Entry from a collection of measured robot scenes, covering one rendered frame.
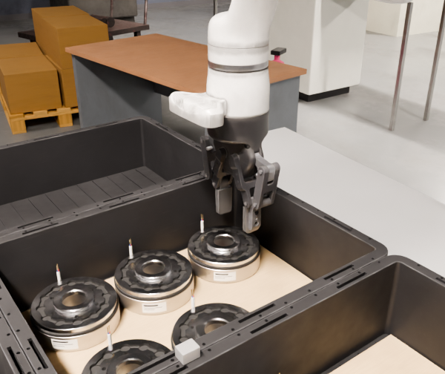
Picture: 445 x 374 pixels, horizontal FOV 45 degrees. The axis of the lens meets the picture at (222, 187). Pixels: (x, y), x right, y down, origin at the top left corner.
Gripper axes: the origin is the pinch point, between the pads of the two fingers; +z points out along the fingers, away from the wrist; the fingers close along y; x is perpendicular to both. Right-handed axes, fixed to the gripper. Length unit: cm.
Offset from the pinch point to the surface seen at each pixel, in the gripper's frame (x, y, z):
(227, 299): 4.5, -4.0, 9.8
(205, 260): 4.4, 1.1, 6.6
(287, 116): -129, 133, 48
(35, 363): 30.5, -11.9, -0.1
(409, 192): -63, 17, 23
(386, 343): -6.0, -21.2, 10.0
